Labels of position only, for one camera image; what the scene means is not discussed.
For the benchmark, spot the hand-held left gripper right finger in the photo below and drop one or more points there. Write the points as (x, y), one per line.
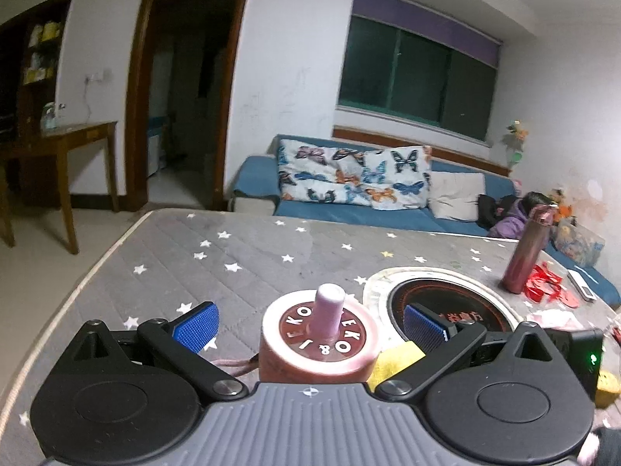
(424, 327)

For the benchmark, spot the wooden door frame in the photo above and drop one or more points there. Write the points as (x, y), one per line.
(138, 82)

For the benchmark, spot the person's right hand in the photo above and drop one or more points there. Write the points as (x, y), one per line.
(590, 449)

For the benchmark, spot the wooden side table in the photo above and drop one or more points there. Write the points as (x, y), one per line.
(63, 136)

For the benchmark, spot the green framed window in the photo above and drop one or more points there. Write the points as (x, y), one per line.
(417, 73)

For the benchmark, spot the dark wooden shelf cabinet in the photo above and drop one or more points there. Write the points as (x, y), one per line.
(39, 53)

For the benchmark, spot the small butterfly print pillow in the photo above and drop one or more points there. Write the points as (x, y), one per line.
(400, 177)

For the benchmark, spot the small glass jar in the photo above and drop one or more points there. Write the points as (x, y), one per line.
(61, 111)

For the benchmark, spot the grey star quilted table cover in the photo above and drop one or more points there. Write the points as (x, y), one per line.
(233, 262)

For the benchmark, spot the white remote control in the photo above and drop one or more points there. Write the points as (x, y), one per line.
(582, 285)

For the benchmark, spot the blue sofa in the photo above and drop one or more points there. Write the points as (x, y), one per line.
(339, 213)

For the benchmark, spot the white pillow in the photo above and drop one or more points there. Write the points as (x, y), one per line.
(456, 196)

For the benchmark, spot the pink bottle with orange lid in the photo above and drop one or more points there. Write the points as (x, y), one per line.
(291, 323)

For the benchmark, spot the white chest with blue top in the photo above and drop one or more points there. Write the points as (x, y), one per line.
(157, 141)

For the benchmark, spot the built-in round cooker hob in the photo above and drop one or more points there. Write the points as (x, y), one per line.
(465, 310)

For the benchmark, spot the orange artificial flowers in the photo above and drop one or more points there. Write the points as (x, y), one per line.
(563, 208)

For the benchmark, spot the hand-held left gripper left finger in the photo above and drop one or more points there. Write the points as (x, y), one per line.
(196, 326)

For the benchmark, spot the metallic pink thermos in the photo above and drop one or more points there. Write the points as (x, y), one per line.
(524, 252)

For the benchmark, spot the large glass jar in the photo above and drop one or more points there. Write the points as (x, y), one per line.
(49, 116)

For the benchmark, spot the white plastic wrapper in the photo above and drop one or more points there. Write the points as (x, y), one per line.
(553, 320)

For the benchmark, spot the large butterfly print pillow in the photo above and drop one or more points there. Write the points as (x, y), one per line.
(315, 174)

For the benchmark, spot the colourful pinwheel decoration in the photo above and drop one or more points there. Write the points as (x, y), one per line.
(515, 143)

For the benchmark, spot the yellow cloth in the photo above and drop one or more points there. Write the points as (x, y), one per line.
(393, 361)

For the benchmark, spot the black bag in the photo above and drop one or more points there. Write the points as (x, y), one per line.
(495, 208)

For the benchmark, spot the red paper pieces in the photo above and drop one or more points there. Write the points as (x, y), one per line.
(548, 284)

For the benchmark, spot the clear printed plastic bag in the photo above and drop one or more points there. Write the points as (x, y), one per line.
(580, 245)

